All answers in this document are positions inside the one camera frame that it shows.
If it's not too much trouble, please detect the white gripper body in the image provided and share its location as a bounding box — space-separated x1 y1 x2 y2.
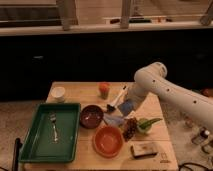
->
124 83 148 108

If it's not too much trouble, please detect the blue sponge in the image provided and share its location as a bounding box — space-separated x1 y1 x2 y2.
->
118 101 134 116

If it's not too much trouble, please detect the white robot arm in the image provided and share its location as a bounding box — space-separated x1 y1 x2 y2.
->
125 62 213 133

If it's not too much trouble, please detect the purple bowl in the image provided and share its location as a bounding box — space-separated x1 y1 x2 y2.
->
80 105 104 129

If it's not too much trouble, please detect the brown block sponge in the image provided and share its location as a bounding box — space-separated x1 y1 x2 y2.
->
130 143 158 159

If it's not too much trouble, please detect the orange bowl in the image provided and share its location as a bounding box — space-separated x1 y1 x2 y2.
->
92 126 123 158

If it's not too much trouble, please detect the orange cup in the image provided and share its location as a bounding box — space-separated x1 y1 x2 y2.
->
99 82 110 99

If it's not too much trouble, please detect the dark grape bunch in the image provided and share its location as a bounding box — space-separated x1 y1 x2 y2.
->
123 118 137 141

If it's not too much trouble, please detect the blue cloth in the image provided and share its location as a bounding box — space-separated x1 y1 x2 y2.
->
103 113 124 126

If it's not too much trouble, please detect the small white cup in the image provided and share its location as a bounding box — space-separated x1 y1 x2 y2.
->
51 87 65 102

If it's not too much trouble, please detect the silver fork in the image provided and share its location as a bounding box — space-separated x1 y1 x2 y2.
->
50 114 58 143

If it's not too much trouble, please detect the green plastic tray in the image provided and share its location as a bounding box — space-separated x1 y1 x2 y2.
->
19 103 81 163

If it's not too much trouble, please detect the black pole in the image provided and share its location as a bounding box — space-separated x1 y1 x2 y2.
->
12 138 22 171

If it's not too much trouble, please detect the white handled dish brush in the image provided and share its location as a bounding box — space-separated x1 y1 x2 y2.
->
107 86 126 112

